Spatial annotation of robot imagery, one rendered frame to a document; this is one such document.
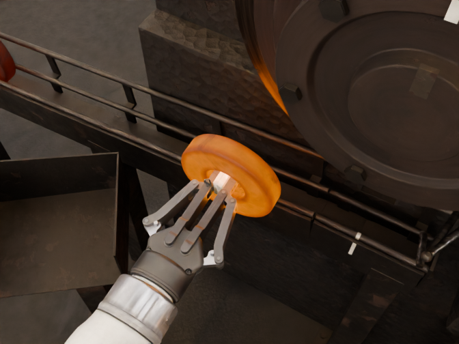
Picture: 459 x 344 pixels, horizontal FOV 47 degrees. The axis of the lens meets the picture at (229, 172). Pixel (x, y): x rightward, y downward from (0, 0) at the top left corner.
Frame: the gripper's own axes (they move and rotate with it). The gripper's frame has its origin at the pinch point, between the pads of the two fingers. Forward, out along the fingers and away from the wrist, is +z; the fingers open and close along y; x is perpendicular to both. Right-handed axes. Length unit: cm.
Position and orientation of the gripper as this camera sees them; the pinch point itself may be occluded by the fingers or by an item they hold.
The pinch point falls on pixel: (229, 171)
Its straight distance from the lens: 77.1
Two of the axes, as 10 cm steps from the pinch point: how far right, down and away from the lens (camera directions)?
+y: 8.7, 4.1, -2.8
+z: 4.9, -7.5, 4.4
